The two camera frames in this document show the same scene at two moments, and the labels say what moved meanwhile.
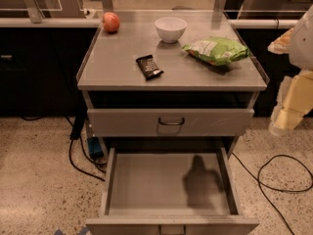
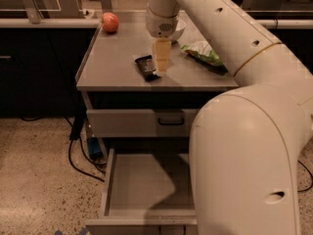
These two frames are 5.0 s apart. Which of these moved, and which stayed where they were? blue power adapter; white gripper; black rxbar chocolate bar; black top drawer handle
Moved: white gripper
Stayed: blue power adapter; black rxbar chocolate bar; black top drawer handle
